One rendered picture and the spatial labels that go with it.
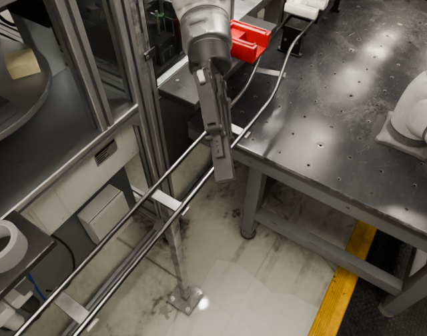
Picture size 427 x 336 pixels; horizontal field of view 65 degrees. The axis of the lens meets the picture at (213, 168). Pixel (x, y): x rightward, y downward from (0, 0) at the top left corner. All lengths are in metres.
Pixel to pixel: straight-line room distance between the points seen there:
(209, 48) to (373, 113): 0.97
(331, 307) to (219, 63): 1.32
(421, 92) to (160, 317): 1.32
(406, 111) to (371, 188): 0.27
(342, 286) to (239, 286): 0.47
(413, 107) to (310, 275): 0.90
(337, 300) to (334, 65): 1.05
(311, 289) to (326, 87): 0.91
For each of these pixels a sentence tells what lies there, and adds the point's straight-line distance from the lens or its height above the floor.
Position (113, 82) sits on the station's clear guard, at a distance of 0.95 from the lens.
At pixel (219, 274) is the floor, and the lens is 1.67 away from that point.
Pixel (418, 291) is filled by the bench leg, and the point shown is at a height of 0.32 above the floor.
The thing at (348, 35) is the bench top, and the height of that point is 0.68.
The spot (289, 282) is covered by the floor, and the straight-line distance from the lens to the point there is 1.70.
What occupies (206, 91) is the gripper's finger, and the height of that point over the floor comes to 1.23.
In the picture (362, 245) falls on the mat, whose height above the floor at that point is 0.01.
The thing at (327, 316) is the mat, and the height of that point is 0.01.
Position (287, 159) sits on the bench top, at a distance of 1.18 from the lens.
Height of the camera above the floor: 1.56
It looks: 51 degrees down
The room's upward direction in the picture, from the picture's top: straight up
